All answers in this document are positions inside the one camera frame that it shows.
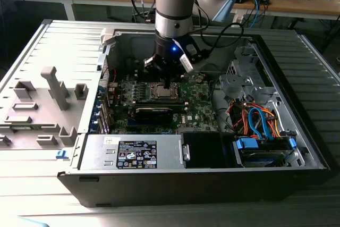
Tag pale blue teach pendant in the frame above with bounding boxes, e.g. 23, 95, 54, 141
15, 215, 51, 227

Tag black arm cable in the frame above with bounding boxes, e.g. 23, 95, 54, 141
199, 22, 244, 55

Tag black and grey PC case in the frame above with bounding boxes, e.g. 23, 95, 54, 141
57, 26, 333, 209

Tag grey power supply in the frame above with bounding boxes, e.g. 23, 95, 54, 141
78, 133, 187, 171

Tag blue disk carrier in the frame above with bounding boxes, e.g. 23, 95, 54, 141
233, 136, 299, 168

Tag green RAM stick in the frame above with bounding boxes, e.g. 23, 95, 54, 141
12, 124, 43, 131

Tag orange wire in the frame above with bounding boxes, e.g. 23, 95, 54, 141
261, 107, 282, 138

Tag silver topped CPU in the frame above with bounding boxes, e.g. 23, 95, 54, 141
156, 88, 173, 98

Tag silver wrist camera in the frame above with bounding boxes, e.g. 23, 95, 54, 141
180, 54, 195, 73

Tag blue wire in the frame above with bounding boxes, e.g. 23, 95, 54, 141
248, 106, 275, 140

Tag multicolour power wire bundle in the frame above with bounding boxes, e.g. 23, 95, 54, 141
227, 100, 252, 134

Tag blue cable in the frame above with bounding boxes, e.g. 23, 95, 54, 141
250, 0, 260, 27

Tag metal socket cover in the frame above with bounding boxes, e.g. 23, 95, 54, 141
150, 82, 181, 100

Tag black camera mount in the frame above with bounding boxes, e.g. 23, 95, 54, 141
185, 35, 211, 65

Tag graphics card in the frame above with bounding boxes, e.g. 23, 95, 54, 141
128, 105, 174, 125

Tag green motherboard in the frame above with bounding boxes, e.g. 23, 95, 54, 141
110, 72, 222, 135

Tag grey parts rack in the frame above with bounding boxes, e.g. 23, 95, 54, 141
0, 66, 90, 151

